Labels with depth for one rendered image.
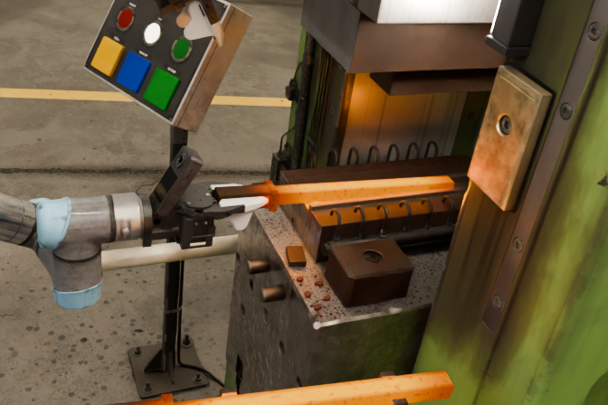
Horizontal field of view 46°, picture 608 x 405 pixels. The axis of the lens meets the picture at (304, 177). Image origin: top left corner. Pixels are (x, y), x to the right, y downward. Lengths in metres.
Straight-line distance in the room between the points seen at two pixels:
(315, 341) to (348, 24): 0.49
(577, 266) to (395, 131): 0.68
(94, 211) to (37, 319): 1.38
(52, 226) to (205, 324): 1.37
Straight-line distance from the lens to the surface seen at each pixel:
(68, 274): 1.18
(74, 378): 2.29
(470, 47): 1.16
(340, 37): 1.10
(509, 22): 0.93
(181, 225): 1.18
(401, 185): 1.32
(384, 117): 1.48
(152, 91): 1.58
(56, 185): 3.11
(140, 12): 1.69
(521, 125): 0.94
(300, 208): 1.28
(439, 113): 1.55
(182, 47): 1.56
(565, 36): 0.91
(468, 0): 1.06
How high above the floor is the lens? 1.68
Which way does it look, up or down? 31 degrees down
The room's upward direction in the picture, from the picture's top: 9 degrees clockwise
